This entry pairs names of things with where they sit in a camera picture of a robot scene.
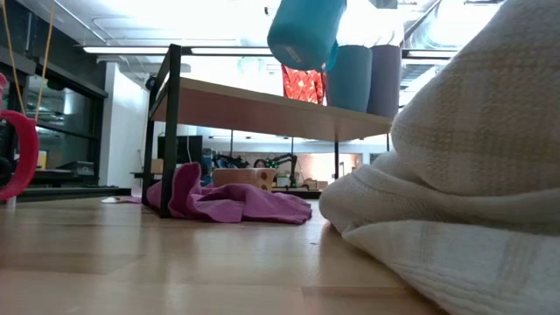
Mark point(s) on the black monitor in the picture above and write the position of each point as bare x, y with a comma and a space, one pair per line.
184, 151

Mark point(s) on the white cloth label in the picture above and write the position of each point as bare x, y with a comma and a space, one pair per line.
113, 200

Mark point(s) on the wooden shelf with black frame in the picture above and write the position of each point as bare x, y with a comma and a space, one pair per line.
245, 109

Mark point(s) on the blue mug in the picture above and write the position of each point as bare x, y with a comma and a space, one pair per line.
302, 30

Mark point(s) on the red faceted transparent tumbler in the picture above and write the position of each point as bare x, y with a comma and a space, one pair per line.
304, 85

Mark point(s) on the lavender plastic cup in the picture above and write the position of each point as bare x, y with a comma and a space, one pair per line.
385, 83

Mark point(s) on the yellow container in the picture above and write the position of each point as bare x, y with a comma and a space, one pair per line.
42, 159

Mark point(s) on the black table frame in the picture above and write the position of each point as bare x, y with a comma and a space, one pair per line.
65, 193

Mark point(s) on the teal plastic cup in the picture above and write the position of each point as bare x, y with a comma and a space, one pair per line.
350, 79

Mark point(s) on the white checked towel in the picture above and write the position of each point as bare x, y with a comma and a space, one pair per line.
459, 175

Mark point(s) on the purple cloth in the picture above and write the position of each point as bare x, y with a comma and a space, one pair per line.
236, 203

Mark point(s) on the black glass cabinet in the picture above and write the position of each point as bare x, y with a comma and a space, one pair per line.
74, 114

